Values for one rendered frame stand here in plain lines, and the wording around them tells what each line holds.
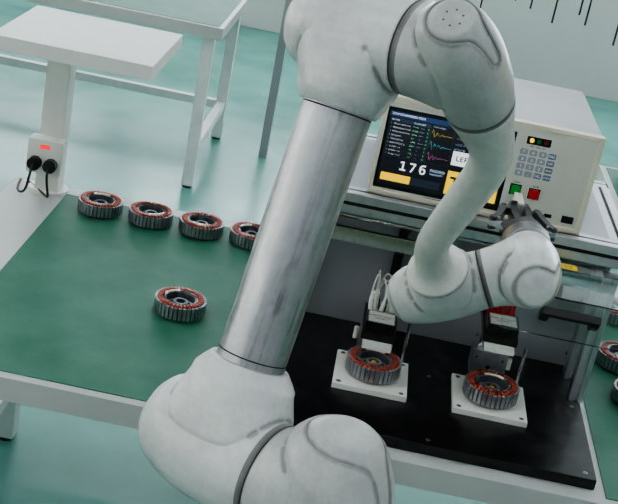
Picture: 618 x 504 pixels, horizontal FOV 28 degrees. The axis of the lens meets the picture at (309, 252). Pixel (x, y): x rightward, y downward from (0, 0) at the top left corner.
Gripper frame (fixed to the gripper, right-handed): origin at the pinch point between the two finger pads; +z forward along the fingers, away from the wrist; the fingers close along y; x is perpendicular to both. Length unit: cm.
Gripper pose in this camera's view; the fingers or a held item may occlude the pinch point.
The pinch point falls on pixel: (517, 205)
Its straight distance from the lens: 242.0
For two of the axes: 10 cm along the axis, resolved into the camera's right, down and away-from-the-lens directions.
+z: 1.0, -3.6, 9.3
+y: 9.8, 2.0, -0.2
